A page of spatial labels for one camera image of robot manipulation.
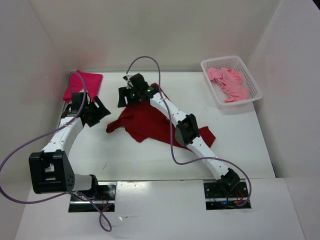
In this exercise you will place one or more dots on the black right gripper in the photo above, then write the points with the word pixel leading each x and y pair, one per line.
pixel 123 92

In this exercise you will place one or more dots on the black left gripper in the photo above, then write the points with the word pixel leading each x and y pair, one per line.
pixel 101 112

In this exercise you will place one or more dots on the dark red t shirt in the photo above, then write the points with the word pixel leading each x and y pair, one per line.
pixel 143 121

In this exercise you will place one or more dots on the magenta pink t shirt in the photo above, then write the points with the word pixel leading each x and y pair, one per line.
pixel 92 83

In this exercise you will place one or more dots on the light pink t shirt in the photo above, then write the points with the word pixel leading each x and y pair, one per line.
pixel 230 82

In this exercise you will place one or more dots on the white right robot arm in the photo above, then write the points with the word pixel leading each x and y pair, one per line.
pixel 186 131

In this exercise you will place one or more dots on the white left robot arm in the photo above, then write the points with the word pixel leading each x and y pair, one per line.
pixel 50 168

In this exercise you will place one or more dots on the white plastic basket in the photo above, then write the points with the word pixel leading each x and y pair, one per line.
pixel 235 63

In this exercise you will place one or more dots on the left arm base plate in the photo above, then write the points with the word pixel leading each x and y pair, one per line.
pixel 105 198

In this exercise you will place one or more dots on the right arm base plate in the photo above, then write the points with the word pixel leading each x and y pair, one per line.
pixel 215 199

